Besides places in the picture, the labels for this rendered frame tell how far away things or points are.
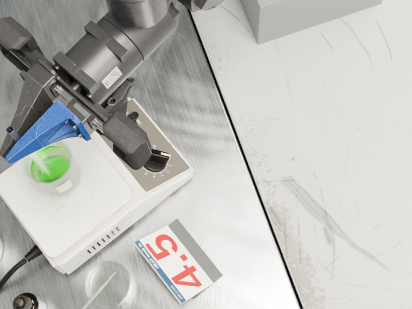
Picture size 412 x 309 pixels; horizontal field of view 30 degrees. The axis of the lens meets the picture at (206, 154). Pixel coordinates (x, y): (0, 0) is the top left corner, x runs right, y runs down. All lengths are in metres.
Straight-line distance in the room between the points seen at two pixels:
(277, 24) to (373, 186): 0.23
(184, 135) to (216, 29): 0.15
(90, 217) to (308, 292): 0.27
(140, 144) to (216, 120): 0.31
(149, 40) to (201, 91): 0.28
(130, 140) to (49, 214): 0.23
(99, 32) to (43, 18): 0.36
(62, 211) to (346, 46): 0.42
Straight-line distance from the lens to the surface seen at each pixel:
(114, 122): 0.68
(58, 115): 0.70
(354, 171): 0.97
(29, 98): 0.71
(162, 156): 0.91
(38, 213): 0.89
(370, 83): 1.01
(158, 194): 0.91
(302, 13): 0.99
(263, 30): 0.99
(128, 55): 0.72
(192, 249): 0.94
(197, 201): 0.95
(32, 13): 1.08
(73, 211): 0.88
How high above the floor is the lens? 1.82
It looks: 73 degrees down
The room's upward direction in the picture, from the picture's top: 8 degrees counter-clockwise
